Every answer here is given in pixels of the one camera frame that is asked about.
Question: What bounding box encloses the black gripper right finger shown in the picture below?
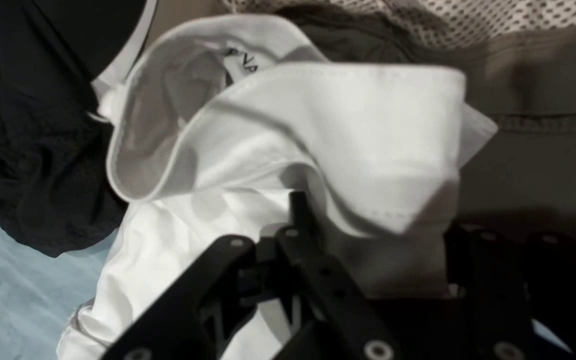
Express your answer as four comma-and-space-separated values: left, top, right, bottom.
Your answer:
274, 227, 397, 360

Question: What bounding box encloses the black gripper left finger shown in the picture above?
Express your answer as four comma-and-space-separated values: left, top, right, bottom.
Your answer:
103, 235, 254, 360

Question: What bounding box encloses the white garment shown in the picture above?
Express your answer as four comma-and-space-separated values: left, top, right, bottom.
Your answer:
57, 13, 498, 360

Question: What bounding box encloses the blue bed sheet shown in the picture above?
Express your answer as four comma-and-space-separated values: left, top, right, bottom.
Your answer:
0, 230, 112, 360

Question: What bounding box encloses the black garment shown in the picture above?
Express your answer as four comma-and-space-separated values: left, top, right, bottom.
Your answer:
0, 0, 149, 256

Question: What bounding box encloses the plaid checkered shirt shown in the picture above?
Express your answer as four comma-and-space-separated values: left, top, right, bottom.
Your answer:
221, 0, 576, 51

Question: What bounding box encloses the olive grey garment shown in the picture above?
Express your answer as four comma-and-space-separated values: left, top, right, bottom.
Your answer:
280, 7, 576, 239

